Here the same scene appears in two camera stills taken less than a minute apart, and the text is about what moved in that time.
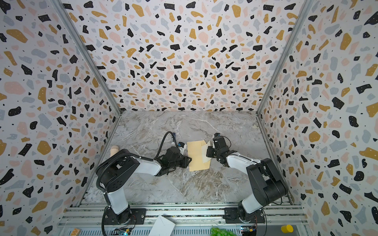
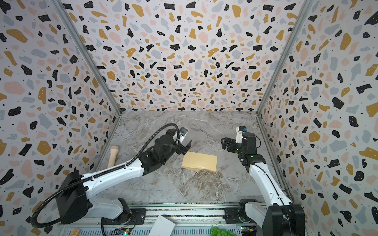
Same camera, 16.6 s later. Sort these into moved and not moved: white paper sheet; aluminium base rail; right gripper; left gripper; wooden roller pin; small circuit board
Moved: right gripper; left gripper
Not moved: white paper sheet; small circuit board; aluminium base rail; wooden roller pin
